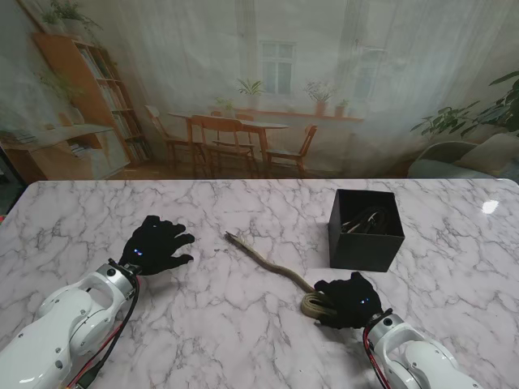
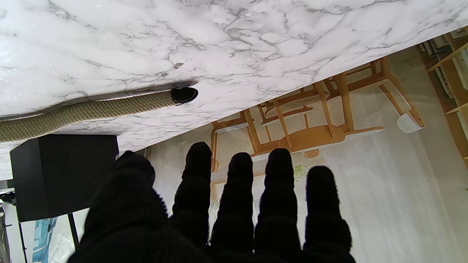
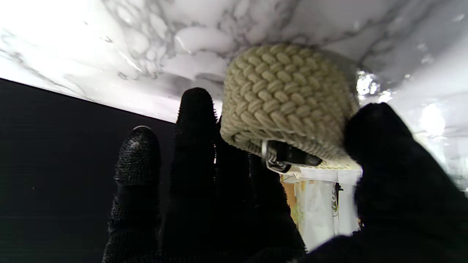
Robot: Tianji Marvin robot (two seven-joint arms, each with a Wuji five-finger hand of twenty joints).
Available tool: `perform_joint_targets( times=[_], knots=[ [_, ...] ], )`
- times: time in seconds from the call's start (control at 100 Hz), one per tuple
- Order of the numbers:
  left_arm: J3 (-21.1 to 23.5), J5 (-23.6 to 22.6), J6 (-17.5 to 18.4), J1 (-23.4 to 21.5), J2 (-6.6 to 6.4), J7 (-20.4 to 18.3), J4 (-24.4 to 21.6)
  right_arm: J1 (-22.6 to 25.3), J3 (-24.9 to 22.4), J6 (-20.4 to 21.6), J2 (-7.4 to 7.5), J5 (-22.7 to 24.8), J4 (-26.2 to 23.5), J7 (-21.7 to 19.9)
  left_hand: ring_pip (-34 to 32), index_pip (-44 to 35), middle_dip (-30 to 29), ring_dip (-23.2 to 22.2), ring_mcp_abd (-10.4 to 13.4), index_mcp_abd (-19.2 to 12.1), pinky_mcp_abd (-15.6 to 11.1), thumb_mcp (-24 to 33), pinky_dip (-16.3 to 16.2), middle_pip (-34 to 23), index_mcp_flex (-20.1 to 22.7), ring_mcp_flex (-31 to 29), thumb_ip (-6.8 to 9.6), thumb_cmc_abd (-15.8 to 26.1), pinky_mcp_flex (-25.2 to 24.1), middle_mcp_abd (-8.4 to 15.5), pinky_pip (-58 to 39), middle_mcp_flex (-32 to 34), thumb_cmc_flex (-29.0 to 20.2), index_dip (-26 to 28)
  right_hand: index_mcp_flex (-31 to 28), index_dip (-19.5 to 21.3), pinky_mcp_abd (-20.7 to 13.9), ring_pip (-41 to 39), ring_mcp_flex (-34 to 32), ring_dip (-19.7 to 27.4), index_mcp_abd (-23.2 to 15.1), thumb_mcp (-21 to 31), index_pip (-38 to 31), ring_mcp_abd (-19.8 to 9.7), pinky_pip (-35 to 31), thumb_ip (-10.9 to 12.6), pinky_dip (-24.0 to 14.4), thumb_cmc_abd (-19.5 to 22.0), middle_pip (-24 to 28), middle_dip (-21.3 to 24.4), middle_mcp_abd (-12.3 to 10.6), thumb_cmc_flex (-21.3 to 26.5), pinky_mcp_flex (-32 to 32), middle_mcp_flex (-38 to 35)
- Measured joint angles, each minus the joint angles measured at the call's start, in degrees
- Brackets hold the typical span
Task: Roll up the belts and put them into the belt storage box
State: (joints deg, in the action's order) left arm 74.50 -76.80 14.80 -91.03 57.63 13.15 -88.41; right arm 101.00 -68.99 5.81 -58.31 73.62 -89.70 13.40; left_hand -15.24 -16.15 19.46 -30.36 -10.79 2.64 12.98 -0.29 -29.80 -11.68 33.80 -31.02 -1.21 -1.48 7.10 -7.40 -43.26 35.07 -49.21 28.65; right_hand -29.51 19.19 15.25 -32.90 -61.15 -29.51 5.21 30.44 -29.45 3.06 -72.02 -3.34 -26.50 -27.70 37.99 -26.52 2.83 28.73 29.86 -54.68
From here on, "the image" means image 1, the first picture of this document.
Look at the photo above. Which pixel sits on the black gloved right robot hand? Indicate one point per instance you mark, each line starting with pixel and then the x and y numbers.
pixel 353 302

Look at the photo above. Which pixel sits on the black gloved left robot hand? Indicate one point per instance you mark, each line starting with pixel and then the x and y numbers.
pixel 158 247

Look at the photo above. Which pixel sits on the beige woven belt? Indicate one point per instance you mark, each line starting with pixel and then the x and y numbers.
pixel 280 269

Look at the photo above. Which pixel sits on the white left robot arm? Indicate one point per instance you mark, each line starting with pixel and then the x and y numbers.
pixel 69 328

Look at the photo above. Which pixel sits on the dark brown woven belt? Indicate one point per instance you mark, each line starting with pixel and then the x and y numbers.
pixel 373 221

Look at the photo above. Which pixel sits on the black belt storage box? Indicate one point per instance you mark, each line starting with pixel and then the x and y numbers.
pixel 365 251

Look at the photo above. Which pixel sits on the printed room backdrop cloth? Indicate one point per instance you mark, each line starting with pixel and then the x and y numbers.
pixel 259 81

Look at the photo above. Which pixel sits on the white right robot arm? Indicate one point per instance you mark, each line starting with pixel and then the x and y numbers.
pixel 417 356

